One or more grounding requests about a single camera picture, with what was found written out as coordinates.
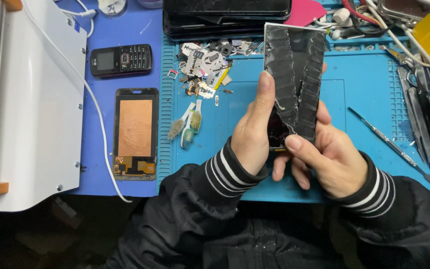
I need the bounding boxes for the person's right hand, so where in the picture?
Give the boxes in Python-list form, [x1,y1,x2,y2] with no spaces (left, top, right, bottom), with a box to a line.
[273,101,369,199]

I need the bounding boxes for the thin metal spudger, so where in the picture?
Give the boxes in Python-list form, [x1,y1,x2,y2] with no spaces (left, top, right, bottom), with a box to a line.
[347,106,430,192]

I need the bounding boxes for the heap of cables and tools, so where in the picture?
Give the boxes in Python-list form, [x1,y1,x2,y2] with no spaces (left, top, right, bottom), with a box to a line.
[314,0,430,69]

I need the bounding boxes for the pink plastic card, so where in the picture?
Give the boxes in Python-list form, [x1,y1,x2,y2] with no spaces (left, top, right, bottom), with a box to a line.
[284,0,327,27]

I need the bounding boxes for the phone display with copper back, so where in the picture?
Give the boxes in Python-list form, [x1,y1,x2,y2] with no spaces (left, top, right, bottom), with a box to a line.
[112,87,160,181]

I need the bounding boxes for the cracked black phone screen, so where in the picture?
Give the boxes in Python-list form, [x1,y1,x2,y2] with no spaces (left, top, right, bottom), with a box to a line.
[264,22,327,152]

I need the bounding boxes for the person's left hand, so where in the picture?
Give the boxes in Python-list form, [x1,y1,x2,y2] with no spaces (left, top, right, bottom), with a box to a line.
[231,63,328,176]

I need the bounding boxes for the person's black jacket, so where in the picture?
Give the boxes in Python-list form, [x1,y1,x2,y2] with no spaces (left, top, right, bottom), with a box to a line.
[101,198,430,269]

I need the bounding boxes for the toothbrush with teal head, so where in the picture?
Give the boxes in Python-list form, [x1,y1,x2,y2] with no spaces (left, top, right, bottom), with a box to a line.
[180,111,196,150]

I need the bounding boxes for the dark blue table mat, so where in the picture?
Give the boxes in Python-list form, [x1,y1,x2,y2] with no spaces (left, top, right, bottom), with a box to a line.
[53,0,164,198]

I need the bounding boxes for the stack of black phone screens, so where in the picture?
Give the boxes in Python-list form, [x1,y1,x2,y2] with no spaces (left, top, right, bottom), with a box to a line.
[162,0,292,41]

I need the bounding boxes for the toothbrush with grey bristles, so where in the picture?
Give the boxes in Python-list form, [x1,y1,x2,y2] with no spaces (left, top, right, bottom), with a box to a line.
[167,102,196,141]

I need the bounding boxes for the yellow plastic pry stick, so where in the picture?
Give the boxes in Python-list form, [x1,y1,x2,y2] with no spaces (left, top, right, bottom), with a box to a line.
[214,63,233,90]

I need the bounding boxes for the white round plastic object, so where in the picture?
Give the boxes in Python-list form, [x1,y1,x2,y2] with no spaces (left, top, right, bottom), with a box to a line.
[97,0,128,16]

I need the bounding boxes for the white cable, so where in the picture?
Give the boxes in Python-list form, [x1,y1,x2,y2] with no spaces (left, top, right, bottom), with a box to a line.
[21,0,133,204]

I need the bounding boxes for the metal tweezers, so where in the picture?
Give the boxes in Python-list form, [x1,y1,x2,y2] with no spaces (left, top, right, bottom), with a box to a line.
[397,66,430,179]

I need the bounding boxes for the pile of small phone parts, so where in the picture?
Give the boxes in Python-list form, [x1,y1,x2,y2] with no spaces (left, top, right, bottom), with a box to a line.
[167,37,265,100]

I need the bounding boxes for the white machine with metal roller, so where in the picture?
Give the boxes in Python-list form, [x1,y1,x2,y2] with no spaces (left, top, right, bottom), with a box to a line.
[0,0,88,213]

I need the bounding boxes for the black keypad phone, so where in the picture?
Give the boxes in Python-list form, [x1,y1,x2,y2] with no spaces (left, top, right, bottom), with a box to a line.
[90,44,153,78]

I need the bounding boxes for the toothbrush with yellow bristles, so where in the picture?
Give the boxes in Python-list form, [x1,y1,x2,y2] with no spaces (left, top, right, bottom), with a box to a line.
[190,99,203,134]

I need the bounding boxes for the light blue silicone repair mat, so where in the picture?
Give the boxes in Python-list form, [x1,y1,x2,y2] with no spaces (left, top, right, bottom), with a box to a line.
[157,0,430,208]

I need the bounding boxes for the pale purple container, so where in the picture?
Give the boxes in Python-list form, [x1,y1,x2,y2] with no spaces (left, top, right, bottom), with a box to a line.
[137,0,163,9]

